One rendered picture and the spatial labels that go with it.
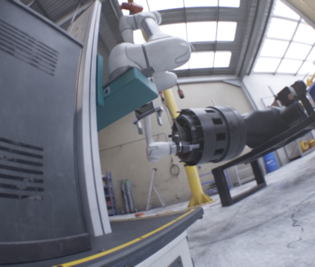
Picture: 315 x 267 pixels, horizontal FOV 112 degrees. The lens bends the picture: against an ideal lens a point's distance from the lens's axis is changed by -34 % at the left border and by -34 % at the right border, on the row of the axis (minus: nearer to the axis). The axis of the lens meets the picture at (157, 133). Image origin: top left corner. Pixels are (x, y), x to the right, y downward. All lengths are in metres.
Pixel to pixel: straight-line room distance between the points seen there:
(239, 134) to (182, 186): 6.03
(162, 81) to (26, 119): 0.86
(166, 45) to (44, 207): 0.69
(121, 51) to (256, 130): 1.58
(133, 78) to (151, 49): 0.20
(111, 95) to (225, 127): 1.02
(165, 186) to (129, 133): 3.26
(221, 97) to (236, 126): 7.47
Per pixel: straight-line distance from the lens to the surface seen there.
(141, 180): 7.63
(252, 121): 1.93
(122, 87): 0.58
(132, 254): 0.26
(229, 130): 1.39
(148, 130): 1.27
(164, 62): 0.72
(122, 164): 8.04
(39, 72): 0.36
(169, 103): 4.54
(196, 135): 1.26
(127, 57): 0.71
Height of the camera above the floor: 0.39
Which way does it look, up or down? 23 degrees up
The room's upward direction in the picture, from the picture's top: 14 degrees counter-clockwise
